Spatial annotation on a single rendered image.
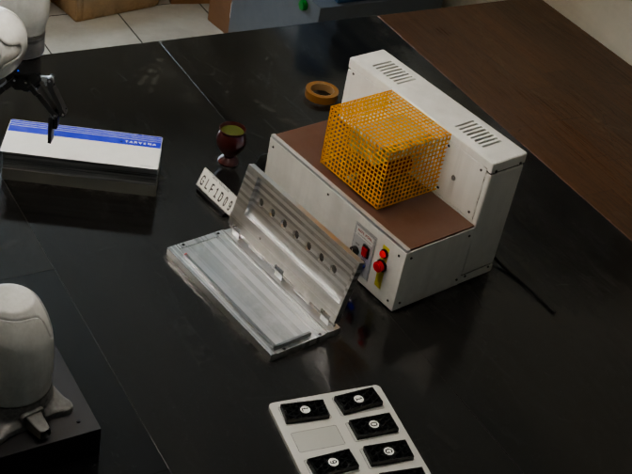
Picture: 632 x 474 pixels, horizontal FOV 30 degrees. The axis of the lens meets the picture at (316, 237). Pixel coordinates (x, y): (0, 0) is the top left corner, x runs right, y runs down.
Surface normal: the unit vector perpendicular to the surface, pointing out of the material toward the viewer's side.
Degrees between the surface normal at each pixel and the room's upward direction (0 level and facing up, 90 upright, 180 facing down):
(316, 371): 0
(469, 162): 90
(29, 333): 68
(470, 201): 90
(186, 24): 0
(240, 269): 0
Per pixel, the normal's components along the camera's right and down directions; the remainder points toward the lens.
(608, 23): -0.86, 0.18
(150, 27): 0.15, -0.79
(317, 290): -0.72, 0.07
